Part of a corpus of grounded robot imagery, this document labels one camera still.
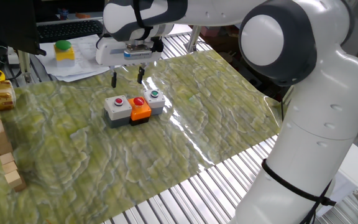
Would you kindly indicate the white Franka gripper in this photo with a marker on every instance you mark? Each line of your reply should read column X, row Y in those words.
column 109, row 53

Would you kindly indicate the white box green button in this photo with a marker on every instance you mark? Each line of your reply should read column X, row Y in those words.
column 155, row 101

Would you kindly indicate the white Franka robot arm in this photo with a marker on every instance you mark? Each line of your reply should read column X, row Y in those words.
column 322, row 109

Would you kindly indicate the orange box red mushroom button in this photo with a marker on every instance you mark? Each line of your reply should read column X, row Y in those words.
column 140, row 112

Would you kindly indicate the grey box small red button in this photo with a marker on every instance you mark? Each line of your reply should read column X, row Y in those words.
column 117, row 113

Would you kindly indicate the white paper sheets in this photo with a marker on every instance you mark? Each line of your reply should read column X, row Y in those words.
column 85, row 70

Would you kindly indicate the yellow box green mushroom button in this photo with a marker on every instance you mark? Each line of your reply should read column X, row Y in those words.
column 64, row 54

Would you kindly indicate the black keyboard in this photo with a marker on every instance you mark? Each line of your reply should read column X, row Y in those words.
column 68, row 30

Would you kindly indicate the green marble pattern mat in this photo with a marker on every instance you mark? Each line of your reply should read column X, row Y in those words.
column 104, row 161

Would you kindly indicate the white power adapter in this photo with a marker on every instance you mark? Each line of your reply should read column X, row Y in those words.
column 12, row 55

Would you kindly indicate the black monitor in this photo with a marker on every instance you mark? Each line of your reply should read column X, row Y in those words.
column 8, row 21

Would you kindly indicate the small wooden block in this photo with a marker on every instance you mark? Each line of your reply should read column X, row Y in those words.
column 6, row 158
column 9, row 167
column 14, row 180

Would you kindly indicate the white flat box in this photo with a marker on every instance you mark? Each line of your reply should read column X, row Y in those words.
column 357, row 168

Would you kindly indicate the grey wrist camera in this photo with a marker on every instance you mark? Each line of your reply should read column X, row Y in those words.
column 138, row 53

